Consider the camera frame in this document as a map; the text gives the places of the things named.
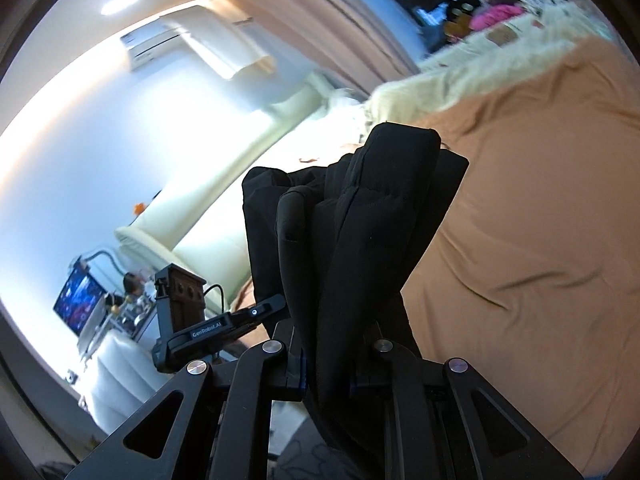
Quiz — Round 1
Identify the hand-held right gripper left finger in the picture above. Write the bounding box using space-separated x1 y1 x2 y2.
65 321 307 480

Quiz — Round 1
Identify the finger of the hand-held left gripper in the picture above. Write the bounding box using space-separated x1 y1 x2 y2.
245 294 287 327

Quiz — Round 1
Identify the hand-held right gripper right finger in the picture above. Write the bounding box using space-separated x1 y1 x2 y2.
350 322 586 480

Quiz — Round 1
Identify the black shirt with yellow print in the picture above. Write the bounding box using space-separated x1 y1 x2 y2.
241 121 471 480

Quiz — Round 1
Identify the grey curved pipe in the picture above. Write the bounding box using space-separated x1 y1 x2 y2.
82 247 123 273

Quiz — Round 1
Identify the cream padded headboard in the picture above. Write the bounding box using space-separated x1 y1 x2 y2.
115 75 371 311

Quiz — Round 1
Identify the white quilted cover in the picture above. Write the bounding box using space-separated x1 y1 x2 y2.
80 332 171 441

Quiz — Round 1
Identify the television screen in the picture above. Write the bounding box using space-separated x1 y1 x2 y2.
54 269 108 336

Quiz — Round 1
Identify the white fluffy cloth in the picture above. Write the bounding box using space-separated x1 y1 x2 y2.
322 87 373 128

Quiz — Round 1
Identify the white air conditioner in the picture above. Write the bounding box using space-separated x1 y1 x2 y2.
120 17 183 71

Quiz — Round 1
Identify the white boxy fixture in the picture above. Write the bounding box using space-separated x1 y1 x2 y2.
165 5 278 81

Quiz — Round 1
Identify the cream blanket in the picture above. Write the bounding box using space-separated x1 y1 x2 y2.
370 0 616 116

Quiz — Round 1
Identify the pink curtain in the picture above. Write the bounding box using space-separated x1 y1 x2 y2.
215 0 426 91

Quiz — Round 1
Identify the black plush toy with glasses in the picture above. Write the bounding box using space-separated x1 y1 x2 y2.
444 0 483 36

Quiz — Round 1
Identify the pink cloth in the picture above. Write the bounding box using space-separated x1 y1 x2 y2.
470 4 526 31

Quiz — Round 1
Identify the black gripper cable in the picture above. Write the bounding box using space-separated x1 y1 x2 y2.
202 284 232 313

